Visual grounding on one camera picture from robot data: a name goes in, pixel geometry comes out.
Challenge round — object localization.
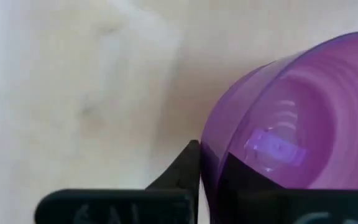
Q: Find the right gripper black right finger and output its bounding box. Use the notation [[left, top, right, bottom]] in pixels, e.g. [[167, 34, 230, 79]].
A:
[[211, 152, 358, 224]]

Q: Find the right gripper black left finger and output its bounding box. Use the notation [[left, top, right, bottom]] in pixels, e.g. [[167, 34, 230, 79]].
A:
[[34, 139, 201, 224]]

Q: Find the purple translucent bowl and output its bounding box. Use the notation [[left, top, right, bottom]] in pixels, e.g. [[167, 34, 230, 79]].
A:
[[200, 29, 358, 224]]

